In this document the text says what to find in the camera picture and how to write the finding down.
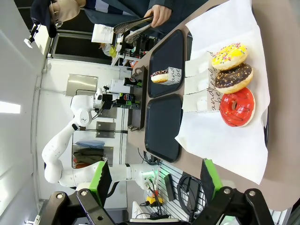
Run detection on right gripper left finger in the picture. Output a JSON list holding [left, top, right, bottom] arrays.
[[44, 159, 117, 225]]

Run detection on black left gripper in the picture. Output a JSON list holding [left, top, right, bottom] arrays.
[[102, 92, 139, 111]]

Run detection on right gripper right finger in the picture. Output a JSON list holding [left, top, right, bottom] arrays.
[[194, 158, 275, 225]]

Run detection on black Pepsi can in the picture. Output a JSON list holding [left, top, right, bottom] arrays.
[[123, 76, 143, 87], [119, 92, 137, 106]]

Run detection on white script-print paper holder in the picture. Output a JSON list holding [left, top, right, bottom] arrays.
[[163, 66, 181, 86], [184, 69, 220, 96]]

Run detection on black metal serving tongs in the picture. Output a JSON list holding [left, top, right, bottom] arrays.
[[113, 15, 154, 44]]

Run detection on red glazed donut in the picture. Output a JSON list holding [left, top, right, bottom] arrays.
[[219, 87, 256, 128]]

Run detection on chocolate glazed donut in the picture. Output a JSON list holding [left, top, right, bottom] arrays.
[[214, 63, 254, 95]]

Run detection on bare person hand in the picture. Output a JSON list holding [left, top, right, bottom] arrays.
[[144, 3, 173, 28]]

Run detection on white background box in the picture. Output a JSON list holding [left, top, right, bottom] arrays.
[[110, 78, 125, 93]]

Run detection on dark brown drink rack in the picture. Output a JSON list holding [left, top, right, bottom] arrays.
[[128, 66, 148, 132]]

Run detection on olive folded cloth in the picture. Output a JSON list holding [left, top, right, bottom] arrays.
[[73, 149, 105, 163]]

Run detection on large white paper sheet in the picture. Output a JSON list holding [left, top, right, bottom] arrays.
[[174, 0, 270, 186]]

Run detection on black power adapter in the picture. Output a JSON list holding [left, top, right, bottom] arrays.
[[163, 173, 177, 202]]

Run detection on blue folded cloth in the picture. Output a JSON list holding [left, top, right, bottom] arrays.
[[75, 140, 105, 149]]

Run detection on chocolate white-sprinkle donut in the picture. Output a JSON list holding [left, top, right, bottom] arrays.
[[150, 70, 169, 83]]

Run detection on white slotted side panel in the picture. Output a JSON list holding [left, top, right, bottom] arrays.
[[144, 161, 208, 222]]

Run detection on dark plastic serving tray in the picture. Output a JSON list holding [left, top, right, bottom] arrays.
[[144, 93, 184, 164], [147, 29, 186, 98]]

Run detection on yellow emergency stop box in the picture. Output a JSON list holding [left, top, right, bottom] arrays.
[[146, 195, 164, 207]]

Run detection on white paper sign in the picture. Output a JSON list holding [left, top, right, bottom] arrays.
[[91, 23, 116, 45]]

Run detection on dark jacket person torso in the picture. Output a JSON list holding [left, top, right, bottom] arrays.
[[31, 0, 211, 38]]

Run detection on coiled black cable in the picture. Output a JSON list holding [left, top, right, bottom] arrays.
[[176, 174, 207, 219]]

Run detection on large metal wall plate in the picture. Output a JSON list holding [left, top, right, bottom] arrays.
[[65, 73, 99, 98]]

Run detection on black cables at arm base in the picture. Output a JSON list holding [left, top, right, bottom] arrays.
[[143, 178, 165, 218]]

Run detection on black cable bundle under table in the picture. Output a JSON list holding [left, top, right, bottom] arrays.
[[137, 147, 160, 165]]

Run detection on small camera on stand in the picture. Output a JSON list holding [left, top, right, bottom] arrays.
[[23, 22, 42, 49]]

